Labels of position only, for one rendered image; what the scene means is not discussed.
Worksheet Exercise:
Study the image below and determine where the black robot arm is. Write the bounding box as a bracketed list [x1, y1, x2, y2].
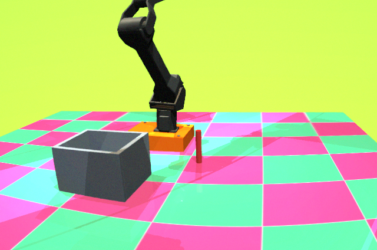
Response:
[117, 0, 186, 133]

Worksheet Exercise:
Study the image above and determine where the red peg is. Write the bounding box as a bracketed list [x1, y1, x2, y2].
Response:
[196, 130, 202, 163]

